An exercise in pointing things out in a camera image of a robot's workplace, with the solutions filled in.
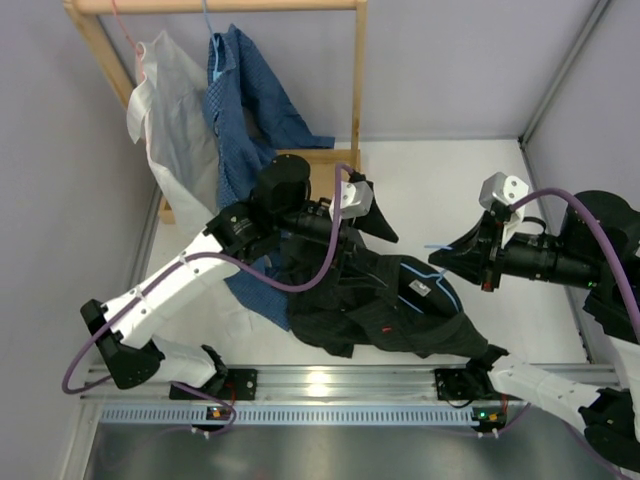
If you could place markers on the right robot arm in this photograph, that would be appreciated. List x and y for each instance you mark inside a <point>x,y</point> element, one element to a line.
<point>597,250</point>

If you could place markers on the blue checkered shirt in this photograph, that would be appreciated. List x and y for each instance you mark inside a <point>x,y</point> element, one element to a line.
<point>251,116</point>

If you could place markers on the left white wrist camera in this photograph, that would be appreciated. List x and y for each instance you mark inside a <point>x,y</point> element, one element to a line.
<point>355,200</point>

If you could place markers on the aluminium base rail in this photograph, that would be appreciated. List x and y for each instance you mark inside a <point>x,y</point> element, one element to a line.
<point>342,384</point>

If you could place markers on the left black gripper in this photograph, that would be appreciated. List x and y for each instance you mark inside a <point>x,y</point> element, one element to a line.
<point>374,223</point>

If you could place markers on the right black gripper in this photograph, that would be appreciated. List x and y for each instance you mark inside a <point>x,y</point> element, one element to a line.
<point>477,255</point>

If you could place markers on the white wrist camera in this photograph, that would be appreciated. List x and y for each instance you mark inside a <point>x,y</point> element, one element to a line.
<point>355,200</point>
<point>505,190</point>

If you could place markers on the white shirt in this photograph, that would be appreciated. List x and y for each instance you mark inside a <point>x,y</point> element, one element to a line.
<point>165,110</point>

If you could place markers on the pink wire hanger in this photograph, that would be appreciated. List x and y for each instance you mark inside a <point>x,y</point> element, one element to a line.
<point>125,30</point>

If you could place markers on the slotted grey cable duct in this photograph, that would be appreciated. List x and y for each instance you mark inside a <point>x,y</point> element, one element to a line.
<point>291,415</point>

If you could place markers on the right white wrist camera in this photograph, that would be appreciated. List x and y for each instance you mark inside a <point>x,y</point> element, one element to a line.
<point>505,190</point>

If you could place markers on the blue hanger under blue shirt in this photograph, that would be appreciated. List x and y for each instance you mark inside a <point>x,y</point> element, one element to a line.
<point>214,68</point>

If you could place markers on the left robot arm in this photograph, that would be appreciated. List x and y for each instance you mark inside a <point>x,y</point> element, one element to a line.
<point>124,329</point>

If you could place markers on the light blue wire hanger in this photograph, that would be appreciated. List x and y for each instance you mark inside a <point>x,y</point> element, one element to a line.
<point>438,277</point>

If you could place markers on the black pinstriped shirt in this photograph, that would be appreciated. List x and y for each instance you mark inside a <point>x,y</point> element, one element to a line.
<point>369,299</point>

